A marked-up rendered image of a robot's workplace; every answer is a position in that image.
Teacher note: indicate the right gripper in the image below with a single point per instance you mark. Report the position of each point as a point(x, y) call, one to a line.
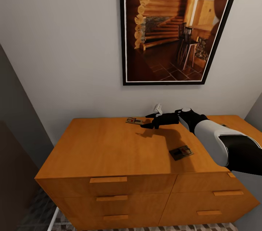
point(157, 121)

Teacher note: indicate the cabinet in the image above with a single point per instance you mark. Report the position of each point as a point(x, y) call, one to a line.
point(105, 173)

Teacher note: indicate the door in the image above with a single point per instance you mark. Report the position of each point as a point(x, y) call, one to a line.
point(24, 148)

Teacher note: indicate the picture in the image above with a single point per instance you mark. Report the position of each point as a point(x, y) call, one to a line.
point(170, 42)

